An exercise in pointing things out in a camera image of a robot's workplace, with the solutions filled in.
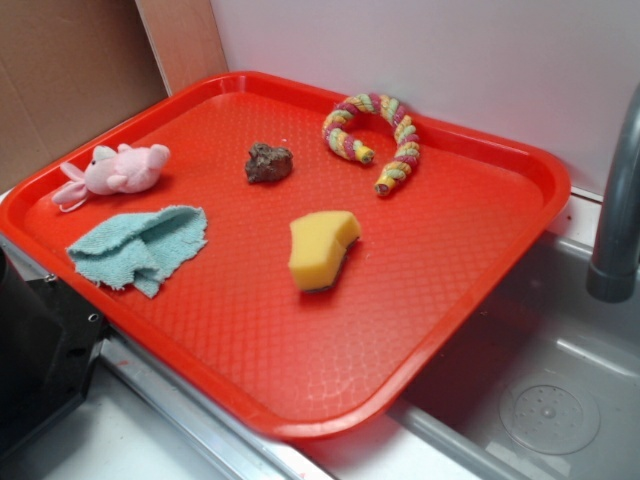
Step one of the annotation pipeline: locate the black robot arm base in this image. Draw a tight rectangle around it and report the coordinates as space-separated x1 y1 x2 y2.
1 253 105 459

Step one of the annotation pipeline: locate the multicolour braided rope toy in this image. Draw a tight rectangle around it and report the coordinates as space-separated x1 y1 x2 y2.
321 93 421 197

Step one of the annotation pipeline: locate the brown cardboard panel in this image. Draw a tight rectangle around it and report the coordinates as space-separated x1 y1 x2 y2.
1 1 166 191

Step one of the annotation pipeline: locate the pink plush bunny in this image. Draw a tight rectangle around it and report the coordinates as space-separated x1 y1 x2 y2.
52 144 171 213

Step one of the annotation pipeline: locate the light blue terry cloth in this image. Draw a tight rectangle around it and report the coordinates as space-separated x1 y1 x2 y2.
67 205 208 299

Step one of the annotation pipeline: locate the red plastic tray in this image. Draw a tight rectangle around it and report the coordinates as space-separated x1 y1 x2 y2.
1 72 570 439

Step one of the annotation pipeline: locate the yellow sponge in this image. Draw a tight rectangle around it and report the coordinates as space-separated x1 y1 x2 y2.
288 210 361 292

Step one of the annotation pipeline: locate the brown crumpled lump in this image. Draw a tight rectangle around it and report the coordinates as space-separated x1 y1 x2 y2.
245 142 293 184

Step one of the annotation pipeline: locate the grey faucet spout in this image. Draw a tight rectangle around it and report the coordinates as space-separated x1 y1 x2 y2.
586 91 639 303

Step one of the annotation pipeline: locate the grey plastic sink basin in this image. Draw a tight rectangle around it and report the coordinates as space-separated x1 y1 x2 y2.
299 232 640 480

